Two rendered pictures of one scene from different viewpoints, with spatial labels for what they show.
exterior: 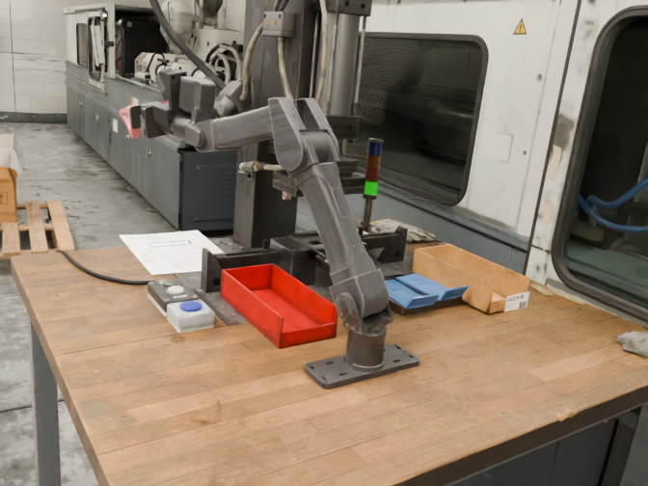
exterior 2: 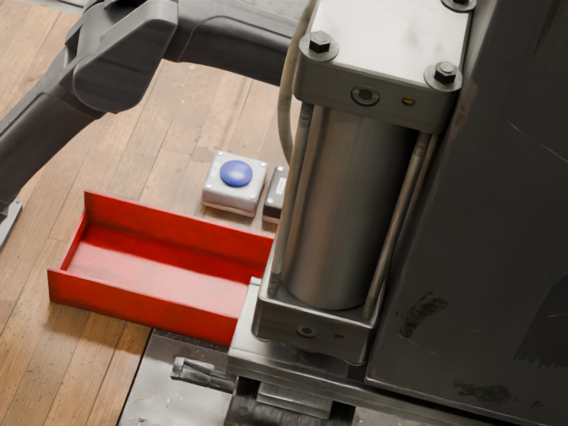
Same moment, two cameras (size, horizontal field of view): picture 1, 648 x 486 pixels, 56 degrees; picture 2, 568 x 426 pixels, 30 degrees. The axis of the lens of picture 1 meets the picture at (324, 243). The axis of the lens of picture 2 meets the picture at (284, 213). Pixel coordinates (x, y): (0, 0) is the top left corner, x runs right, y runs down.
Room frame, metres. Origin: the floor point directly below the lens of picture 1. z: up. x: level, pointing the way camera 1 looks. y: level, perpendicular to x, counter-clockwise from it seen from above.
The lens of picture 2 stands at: (1.60, -0.38, 1.90)
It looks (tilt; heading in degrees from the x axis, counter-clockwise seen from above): 51 degrees down; 129
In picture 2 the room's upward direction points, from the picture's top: 11 degrees clockwise
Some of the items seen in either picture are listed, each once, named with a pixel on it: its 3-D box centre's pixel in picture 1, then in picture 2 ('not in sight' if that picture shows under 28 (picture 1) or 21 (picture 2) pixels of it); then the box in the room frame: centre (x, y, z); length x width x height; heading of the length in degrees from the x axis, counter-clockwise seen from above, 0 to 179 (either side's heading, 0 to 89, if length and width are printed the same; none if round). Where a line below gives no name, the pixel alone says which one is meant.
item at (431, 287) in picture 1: (431, 282); not in sight; (1.27, -0.25, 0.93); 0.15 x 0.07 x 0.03; 39
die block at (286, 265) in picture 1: (317, 260); not in sight; (1.33, 0.01, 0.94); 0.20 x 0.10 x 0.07; 125
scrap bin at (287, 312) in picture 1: (276, 302); (174, 271); (1.08, 0.08, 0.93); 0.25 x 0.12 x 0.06; 35
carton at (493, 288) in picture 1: (468, 278); not in sight; (1.33, -0.34, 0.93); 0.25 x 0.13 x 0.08; 35
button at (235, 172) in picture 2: (190, 309); (236, 176); (1.02, 0.23, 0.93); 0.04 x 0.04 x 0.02
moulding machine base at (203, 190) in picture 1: (148, 123); not in sight; (6.79, 2.07, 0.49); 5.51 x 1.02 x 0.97; 31
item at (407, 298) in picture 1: (402, 288); not in sight; (1.21, -0.18, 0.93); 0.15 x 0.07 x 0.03; 31
